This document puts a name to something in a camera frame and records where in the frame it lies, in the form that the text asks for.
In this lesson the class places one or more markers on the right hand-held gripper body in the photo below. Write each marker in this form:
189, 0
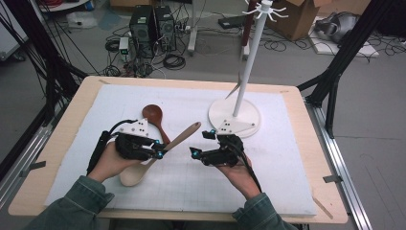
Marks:
228, 153

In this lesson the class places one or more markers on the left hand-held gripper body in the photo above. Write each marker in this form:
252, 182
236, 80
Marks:
134, 147

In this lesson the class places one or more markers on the beige ladle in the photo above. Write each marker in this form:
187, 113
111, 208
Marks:
183, 135

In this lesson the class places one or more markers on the white utensil rack with hooks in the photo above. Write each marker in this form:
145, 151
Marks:
223, 111

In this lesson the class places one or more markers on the dark brown wooden spoon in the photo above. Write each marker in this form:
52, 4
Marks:
152, 114

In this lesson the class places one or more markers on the person's right hand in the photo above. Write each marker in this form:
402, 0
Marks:
241, 180

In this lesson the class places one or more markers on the person's left hand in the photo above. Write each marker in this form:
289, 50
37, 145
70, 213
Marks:
107, 163

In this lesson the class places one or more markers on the white grid mat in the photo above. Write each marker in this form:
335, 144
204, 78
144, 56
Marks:
198, 188

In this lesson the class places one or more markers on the white stand leg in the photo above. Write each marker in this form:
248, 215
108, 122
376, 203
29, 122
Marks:
245, 52
192, 32

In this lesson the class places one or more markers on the grey table clamp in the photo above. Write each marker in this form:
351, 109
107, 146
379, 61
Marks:
33, 167
332, 179

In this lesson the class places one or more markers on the white device with green display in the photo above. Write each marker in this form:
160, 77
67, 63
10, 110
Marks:
124, 44

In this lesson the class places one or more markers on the white power strip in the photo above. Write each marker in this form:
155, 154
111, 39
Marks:
186, 28

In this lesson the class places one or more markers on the thin wooden strip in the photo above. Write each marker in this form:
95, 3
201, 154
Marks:
323, 208

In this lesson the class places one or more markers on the black computer tower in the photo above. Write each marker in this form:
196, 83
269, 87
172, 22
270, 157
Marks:
142, 32
166, 28

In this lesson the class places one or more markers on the black flat device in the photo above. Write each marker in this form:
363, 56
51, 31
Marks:
231, 21

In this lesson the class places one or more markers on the clear plastic bag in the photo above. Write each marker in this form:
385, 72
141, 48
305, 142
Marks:
81, 20

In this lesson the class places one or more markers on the large open cardboard box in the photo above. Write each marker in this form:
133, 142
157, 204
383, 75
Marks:
297, 19

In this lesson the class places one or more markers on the closed cardboard box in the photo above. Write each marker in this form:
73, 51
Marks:
127, 2

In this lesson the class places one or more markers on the white low platform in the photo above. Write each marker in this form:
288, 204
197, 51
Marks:
63, 8

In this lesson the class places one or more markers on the white wheeled cabinet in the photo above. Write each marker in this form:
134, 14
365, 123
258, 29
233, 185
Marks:
9, 38

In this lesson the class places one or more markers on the grey bag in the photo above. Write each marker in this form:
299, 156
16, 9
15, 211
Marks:
338, 27

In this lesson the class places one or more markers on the white floor board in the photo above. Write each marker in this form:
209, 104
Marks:
367, 51

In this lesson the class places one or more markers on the aluminium table rail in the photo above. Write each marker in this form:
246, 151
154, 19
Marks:
22, 163
338, 159

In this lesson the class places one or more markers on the black metal frame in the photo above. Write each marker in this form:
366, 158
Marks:
348, 51
41, 48

